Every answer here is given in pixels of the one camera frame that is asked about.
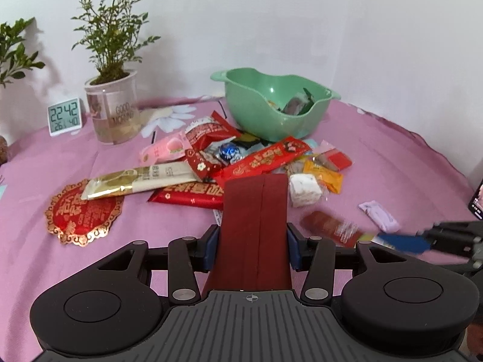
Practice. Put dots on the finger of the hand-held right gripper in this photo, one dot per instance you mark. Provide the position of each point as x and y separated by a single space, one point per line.
403 244
452 230

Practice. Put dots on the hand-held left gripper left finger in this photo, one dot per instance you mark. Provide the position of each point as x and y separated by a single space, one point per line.
212 249

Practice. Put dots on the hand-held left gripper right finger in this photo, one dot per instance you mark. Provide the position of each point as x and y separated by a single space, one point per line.
294 250

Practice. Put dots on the red candy bar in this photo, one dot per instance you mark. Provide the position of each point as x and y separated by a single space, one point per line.
328 226

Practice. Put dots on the dark red snack packet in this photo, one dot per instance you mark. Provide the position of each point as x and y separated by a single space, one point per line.
251 230

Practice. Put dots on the gold and white sachet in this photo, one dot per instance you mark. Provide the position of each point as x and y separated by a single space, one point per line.
151 177

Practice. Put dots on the green plastic bowl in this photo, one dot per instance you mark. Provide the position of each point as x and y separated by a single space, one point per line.
260 109

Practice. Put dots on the purple candy packet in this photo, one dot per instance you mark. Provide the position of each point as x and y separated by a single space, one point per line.
379 215

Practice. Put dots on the black smartphone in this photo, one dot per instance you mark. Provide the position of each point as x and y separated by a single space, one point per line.
477 200

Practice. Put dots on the flat red gold-print packet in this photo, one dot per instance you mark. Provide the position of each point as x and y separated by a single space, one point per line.
188 194

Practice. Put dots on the white nougat candy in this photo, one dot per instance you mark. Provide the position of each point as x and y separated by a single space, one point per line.
303 190

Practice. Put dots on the orange candy packet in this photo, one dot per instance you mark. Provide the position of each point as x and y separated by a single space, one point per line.
324 175

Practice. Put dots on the pink floral tablecloth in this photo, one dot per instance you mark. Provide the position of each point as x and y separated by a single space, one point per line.
396 158

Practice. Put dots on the long red gold-print packet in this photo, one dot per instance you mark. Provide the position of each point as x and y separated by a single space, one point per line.
264 160

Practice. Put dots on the blue foil chocolate ball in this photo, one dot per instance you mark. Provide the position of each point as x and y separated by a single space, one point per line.
228 153

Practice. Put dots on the red candy in clear wrapper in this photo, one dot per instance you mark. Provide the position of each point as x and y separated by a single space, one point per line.
336 158

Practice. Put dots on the pink peach snack packet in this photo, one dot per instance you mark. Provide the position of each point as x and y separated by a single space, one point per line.
162 150

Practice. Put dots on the red and white snack packet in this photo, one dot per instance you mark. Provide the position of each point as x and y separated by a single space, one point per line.
205 135

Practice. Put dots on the black and yellow packet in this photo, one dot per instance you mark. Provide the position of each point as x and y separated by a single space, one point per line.
251 140

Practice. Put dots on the round red gold-edged packet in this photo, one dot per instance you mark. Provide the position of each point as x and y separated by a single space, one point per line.
83 215

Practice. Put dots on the grey snack packet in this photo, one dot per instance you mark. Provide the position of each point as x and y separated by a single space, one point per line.
294 106

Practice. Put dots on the dark green snack packet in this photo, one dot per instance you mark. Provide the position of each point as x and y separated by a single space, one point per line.
308 100

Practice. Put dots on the potted plant in clear pot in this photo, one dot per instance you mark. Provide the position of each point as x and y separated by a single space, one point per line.
113 109

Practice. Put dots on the white digital clock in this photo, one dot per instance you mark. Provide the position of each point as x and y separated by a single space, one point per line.
64 117

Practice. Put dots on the leafy plant in glass vase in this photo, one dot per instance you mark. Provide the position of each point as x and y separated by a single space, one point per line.
13 52

